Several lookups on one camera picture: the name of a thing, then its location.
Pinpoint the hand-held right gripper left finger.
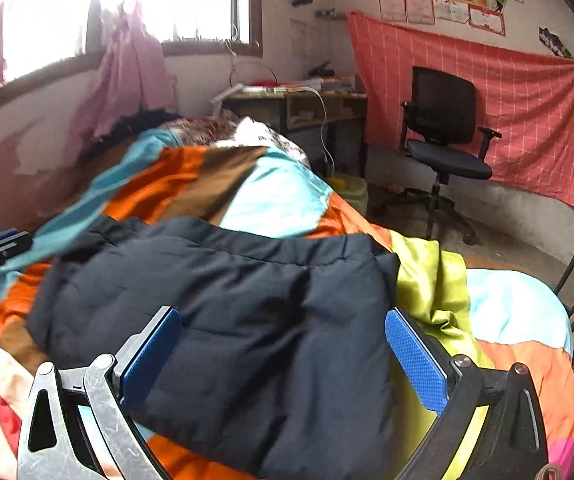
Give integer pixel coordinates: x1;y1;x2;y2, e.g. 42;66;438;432
16;305;183;480

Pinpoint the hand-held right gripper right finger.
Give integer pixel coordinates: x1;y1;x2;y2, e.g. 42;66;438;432
384;307;550;480

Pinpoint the wooden desk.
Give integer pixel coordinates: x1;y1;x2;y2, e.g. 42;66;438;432
222;77;369;178

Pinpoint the dark navy padded jacket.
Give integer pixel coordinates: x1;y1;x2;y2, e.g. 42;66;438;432
26;216;402;478

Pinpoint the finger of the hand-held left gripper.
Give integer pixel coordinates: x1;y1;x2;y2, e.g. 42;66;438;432
0;229;34;282

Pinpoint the white cable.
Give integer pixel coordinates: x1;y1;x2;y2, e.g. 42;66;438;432
227;40;338;173

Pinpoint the floral quilt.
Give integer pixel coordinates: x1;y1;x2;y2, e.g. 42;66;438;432
159;110;313;166

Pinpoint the black office chair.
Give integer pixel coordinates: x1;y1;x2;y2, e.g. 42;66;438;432
374;66;502;246

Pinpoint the yellow-green bin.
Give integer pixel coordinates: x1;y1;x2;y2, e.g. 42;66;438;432
328;172;370;217

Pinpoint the window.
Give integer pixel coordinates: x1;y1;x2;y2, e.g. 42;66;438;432
0;0;264;126

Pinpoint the red checked wall cloth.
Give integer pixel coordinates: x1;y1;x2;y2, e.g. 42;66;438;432
346;11;574;208

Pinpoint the pink curtain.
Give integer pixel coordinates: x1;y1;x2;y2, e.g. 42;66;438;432
70;0;179;141

